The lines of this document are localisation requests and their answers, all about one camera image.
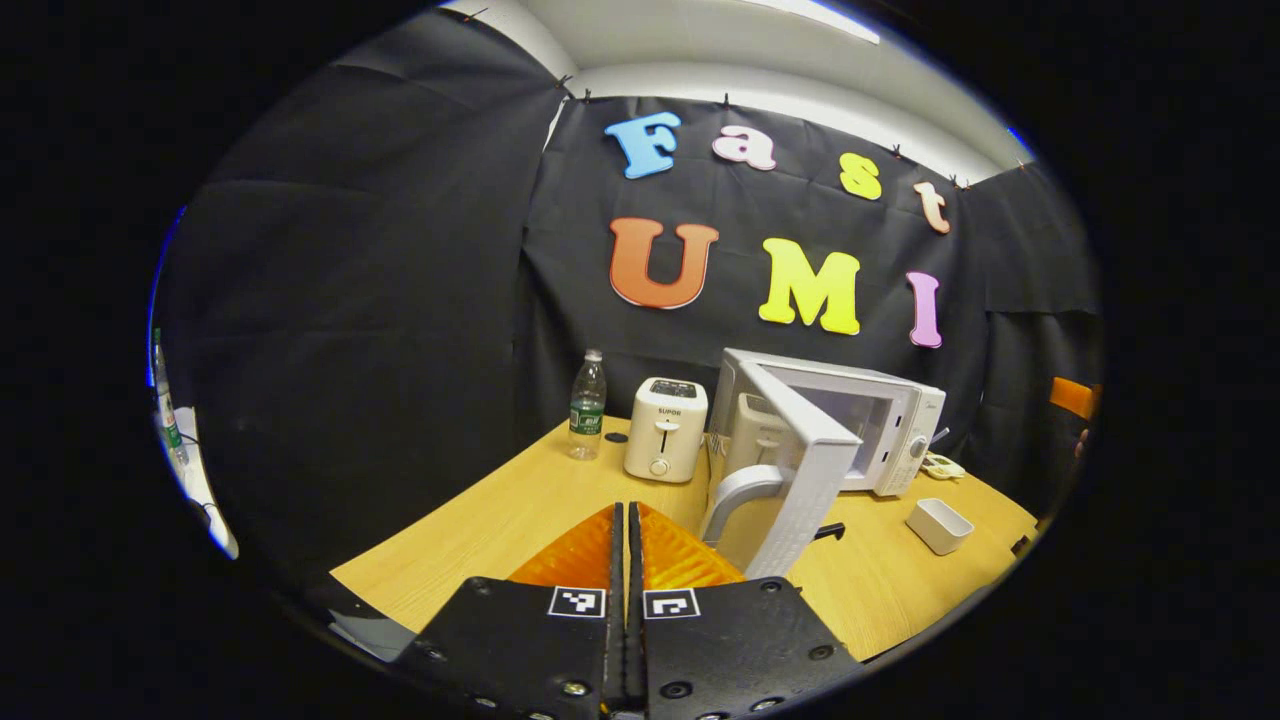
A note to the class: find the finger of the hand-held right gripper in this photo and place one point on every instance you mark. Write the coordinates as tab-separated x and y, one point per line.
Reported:
1075	398

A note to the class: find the small white rectangular dish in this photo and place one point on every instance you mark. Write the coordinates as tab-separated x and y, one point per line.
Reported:
938	525

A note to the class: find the white side table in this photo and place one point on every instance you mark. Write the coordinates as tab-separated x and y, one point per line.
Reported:
205	490

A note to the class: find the white microwave oven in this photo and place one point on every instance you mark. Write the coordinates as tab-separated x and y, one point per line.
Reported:
800	470

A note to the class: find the black backdrop cloth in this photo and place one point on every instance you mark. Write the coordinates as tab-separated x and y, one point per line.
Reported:
380	300

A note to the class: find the white toaster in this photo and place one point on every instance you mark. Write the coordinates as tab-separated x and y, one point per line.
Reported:
665	430

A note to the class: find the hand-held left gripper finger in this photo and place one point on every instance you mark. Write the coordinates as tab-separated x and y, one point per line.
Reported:
634	560
618	560

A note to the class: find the clear water bottle green label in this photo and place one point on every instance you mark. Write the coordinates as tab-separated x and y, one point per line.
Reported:
167	410
587	410

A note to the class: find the long ceiling light panel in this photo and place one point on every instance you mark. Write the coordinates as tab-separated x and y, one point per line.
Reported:
825	18

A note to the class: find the white divided seasoning dish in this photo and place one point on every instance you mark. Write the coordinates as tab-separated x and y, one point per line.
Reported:
942	466

